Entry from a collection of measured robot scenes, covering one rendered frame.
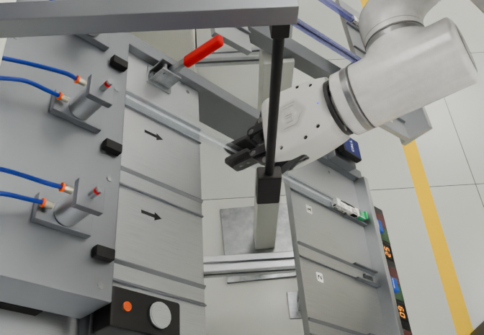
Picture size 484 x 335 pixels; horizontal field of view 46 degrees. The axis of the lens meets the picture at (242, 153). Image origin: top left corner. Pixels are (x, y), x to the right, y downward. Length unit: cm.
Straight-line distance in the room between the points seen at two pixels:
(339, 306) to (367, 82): 33
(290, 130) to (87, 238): 32
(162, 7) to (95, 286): 24
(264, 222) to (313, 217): 73
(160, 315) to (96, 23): 27
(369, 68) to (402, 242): 119
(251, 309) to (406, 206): 61
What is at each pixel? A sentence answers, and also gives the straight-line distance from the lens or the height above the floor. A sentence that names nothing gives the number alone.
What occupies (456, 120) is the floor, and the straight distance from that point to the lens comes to 216.
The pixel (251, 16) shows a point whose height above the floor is 134.
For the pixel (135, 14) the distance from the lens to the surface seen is 35.
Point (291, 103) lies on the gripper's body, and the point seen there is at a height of 102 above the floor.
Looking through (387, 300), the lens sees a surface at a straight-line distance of 93.
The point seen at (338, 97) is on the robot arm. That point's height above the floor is 107.
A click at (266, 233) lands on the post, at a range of 165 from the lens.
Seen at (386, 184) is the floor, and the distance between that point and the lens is 192.
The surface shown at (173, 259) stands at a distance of 63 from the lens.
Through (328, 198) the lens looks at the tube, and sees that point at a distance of 91.
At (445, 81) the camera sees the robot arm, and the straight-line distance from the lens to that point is 67.
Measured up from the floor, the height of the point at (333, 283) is 80.
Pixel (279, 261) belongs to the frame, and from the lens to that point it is 138.
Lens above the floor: 158
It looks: 55 degrees down
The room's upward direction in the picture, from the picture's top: straight up
